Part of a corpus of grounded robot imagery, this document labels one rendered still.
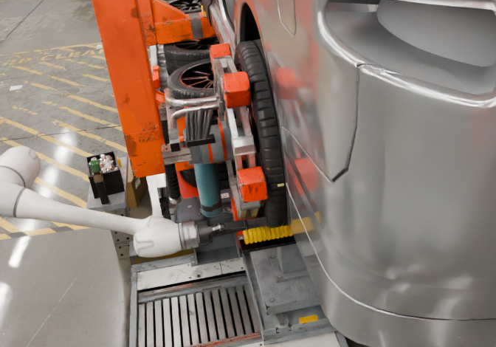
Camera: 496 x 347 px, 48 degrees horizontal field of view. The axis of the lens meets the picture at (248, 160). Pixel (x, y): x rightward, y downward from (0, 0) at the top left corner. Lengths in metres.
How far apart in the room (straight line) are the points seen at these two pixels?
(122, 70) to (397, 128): 1.55
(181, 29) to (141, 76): 1.98
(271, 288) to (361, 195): 1.28
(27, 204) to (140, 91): 0.70
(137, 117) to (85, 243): 0.97
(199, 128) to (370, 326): 0.80
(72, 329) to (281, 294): 0.95
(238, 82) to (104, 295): 1.42
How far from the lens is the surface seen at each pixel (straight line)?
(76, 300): 2.76
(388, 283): 1.11
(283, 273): 2.28
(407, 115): 0.89
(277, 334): 2.19
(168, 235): 1.83
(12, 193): 1.91
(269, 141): 1.64
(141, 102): 2.33
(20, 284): 2.98
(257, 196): 1.66
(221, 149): 1.89
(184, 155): 1.75
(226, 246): 2.68
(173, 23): 4.23
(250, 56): 1.77
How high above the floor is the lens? 1.75
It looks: 30 degrees down
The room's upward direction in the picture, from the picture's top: 6 degrees counter-clockwise
